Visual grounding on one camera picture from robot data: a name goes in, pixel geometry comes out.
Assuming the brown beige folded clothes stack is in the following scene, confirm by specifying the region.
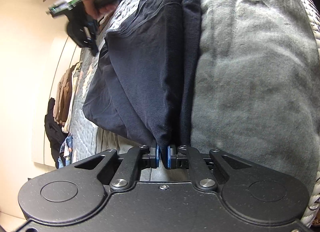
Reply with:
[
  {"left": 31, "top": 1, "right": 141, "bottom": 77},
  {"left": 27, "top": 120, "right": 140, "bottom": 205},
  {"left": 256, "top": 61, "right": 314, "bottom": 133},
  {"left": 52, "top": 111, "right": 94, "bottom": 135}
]
[{"left": 53, "top": 62, "right": 82, "bottom": 133}]

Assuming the grey quilted bedspread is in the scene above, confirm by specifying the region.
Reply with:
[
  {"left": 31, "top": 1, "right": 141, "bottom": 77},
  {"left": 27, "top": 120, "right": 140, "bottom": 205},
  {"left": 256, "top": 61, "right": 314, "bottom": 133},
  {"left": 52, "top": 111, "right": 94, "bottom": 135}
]
[{"left": 67, "top": 0, "right": 320, "bottom": 227}]

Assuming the blue patterned crumpled garment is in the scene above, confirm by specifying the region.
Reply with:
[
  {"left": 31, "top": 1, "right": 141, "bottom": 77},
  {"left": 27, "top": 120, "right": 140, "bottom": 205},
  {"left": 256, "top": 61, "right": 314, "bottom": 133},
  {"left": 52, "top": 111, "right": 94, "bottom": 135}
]
[{"left": 58, "top": 133, "right": 73, "bottom": 168}]

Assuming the navy blue t-shirt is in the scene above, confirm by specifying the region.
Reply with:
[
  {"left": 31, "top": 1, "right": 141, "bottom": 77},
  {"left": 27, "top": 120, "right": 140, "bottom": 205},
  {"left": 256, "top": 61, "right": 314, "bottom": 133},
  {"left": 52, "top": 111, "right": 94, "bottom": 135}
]
[{"left": 82, "top": 0, "right": 201, "bottom": 169}]

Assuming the black jacket by headboard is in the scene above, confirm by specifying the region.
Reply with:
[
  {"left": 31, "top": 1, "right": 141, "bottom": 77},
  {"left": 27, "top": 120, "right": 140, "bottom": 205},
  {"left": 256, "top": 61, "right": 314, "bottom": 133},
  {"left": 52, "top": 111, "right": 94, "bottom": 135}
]
[{"left": 44, "top": 97, "right": 67, "bottom": 169}]

